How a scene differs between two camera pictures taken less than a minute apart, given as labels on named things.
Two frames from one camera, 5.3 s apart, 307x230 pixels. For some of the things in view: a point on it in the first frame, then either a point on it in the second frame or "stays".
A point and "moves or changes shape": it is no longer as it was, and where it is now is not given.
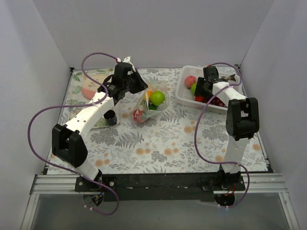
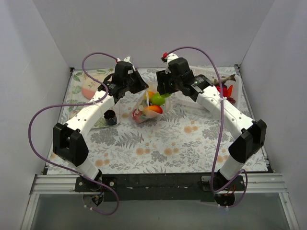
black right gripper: [205, 87] to [162, 82]
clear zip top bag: [156, 97] stays
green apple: [157, 97] stays
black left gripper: [135, 81] stays
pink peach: [190, 80] moves or changes shape
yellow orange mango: [149, 93] stays
